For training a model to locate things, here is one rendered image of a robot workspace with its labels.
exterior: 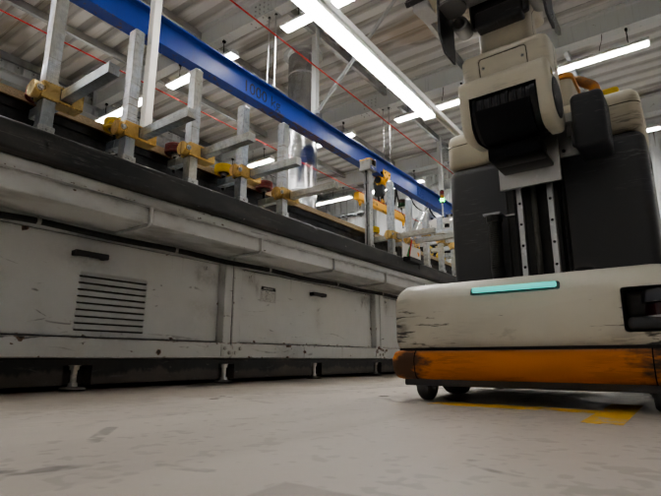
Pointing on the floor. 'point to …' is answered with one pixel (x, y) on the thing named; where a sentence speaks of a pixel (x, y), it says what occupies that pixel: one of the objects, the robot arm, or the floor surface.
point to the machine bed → (170, 304)
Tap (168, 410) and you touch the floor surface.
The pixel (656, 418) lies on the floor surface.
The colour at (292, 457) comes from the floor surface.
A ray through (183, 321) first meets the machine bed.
